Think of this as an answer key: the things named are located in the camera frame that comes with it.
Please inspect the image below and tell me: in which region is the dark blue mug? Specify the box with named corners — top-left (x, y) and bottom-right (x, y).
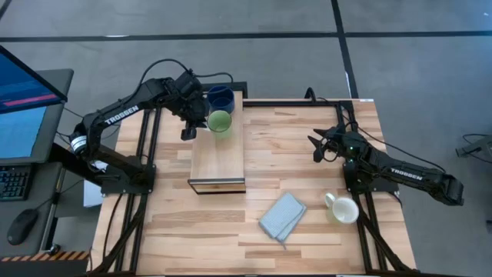
top-left (206, 85), bottom-right (236, 115)

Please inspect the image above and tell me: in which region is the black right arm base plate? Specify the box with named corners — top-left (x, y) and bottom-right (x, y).
top-left (344, 161), bottom-right (401, 195)

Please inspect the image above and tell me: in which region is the grey-framed monitor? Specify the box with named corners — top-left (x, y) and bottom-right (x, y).
top-left (0, 68), bottom-right (75, 165)

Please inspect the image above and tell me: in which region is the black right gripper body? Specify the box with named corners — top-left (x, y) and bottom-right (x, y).
top-left (325, 125), bottom-right (350, 155)

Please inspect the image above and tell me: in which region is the grey folded cloth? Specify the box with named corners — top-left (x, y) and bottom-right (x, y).
top-left (258, 191), bottom-right (308, 251)

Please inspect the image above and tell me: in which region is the black desk support bar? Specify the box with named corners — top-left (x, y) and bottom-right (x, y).
top-left (48, 142), bottom-right (101, 185)

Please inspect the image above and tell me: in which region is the black computer mouse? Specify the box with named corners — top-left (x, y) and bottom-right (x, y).
top-left (6, 208), bottom-right (39, 246)

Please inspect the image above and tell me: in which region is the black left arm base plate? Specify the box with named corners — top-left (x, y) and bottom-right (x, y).
top-left (100, 165), bottom-right (157, 195)

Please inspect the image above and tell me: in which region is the grey computer desk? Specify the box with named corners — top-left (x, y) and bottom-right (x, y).
top-left (0, 161), bottom-right (65, 258)

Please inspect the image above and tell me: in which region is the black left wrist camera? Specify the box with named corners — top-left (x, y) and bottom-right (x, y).
top-left (175, 71), bottom-right (204, 95)

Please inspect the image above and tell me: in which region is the black-framed monitor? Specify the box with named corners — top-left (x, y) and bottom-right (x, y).
top-left (0, 45), bottom-right (69, 115)

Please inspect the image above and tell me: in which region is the green mug with white handle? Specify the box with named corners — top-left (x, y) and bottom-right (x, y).
top-left (206, 109), bottom-right (234, 140)

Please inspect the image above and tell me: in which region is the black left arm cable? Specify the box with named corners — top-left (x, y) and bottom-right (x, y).
top-left (138, 57), bottom-right (234, 93)

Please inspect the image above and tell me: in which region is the black floor equipment with cable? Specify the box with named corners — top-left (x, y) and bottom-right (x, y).
top-left (456, 133), bottom-right (492, 165)

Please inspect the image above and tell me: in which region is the backlit black keyboard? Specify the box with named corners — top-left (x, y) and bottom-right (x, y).
top-left (0, 165), bottom-right (32, 202)

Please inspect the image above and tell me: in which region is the yellow-black hazard tape strip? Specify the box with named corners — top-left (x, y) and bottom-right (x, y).
top-left (0, 250), bottom-right (90, 262)

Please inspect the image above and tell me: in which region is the black aluminium table frame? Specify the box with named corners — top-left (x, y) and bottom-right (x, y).
top-left (86, 98), bottom-right (420, 277)

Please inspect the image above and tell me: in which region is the light wooden shelf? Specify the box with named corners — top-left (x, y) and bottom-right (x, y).
top-left (187, 90), bottom-right (247, 195)

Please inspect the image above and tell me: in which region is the white paper sheet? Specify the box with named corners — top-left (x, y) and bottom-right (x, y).
top-left (83, 160), bottom-right (105, 209)

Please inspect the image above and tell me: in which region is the cream white mug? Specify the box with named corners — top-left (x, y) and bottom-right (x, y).
top-left (324, 192), bottom-right (361, 225)

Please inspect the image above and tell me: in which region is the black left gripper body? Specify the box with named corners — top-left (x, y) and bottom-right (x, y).
top-left (171, 90), bottom-right (201, 123)

